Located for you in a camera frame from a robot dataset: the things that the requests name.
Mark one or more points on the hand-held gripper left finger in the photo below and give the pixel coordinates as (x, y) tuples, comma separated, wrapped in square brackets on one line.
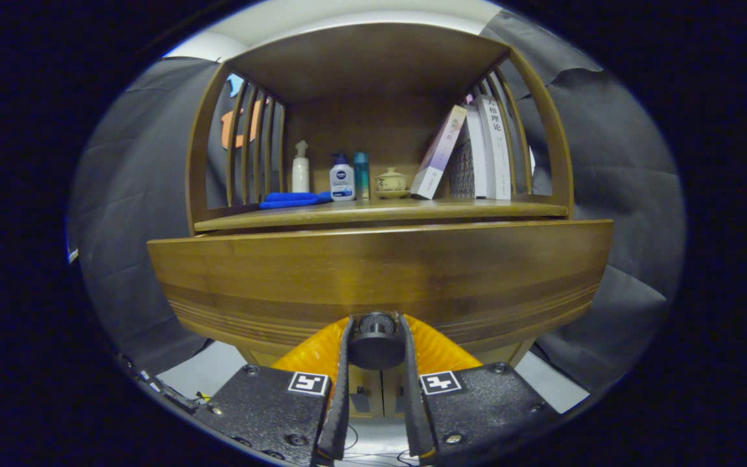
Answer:
[(342, 402)]

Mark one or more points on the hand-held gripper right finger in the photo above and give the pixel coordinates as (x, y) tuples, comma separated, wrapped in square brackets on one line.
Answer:
[(411, 402)]

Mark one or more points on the black drawer knob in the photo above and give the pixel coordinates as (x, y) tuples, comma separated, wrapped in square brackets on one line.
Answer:
[(377, 350)]

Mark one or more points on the wooden cabinet door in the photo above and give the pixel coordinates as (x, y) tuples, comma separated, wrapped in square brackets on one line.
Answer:
[(364, 379), (393, 383)]

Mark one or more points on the wooden countertop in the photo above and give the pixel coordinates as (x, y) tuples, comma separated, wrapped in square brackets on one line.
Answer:
[(373, 211)]

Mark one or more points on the brown wooden cabinet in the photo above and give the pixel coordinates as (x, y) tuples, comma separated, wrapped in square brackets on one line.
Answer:
[(373, 65)]

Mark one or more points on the folded blue cloth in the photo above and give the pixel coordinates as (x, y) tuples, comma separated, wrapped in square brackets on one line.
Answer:
[(292, 200)]

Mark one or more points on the beige lidded tea cup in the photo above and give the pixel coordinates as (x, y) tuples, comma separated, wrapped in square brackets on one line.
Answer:
[(391, 183)]

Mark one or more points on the white bottle with blue cap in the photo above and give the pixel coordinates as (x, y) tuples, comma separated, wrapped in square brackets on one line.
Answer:
[(342, 181)]

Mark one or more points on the slim teal bottle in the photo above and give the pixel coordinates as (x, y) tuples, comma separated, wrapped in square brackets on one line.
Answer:
[(362, 178)]

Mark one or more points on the white pump bottle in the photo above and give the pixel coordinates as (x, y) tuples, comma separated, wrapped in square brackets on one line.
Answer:
[(301, 175)]

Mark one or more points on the dark patterned book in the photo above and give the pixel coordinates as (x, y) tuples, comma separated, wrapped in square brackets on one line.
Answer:
[(461, 172)]

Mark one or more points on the pink and purple book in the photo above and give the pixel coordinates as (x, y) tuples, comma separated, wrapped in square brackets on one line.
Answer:
[(438, 155)]

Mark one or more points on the plain white book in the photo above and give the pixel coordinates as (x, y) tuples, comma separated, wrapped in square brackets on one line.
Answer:
[(479, 155)]

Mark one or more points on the white book with black lettering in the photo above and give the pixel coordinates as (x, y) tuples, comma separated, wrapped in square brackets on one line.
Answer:
[(497, 149)]

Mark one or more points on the black backdrop cloth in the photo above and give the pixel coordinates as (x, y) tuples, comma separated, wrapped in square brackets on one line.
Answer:
[(127, 194)]

